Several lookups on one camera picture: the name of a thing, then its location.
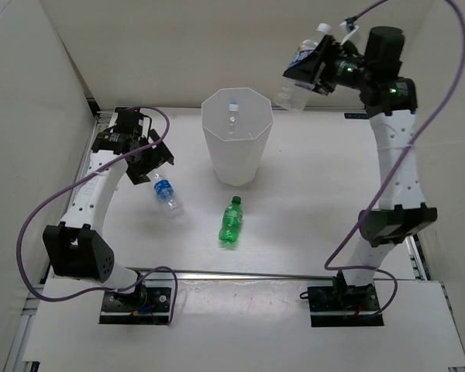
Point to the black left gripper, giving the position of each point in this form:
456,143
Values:
157,156

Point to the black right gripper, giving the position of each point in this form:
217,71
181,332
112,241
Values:
309,68

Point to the clear bottle white barcode label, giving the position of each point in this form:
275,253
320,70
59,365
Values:
298,78

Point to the clear bottle blue label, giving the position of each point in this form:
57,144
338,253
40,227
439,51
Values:
167,197

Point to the clear unlabelled plastic bottle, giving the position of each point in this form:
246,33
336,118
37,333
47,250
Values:
232,121

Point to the green plastic soda bottle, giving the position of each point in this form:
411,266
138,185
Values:
232,222

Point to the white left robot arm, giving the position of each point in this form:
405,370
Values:
75,245

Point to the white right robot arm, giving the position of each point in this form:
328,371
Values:
390,102

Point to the white octagonal plastic bin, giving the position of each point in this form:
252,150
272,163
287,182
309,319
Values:
236,161

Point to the white zip tie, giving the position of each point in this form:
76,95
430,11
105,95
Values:
351,31

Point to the white foam board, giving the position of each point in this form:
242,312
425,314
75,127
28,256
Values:
248,326

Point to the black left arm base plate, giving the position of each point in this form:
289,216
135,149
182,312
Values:
152,303

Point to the aluminium table edge rail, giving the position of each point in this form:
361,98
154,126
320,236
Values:
229,275

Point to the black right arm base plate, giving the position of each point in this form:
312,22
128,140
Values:
336,306

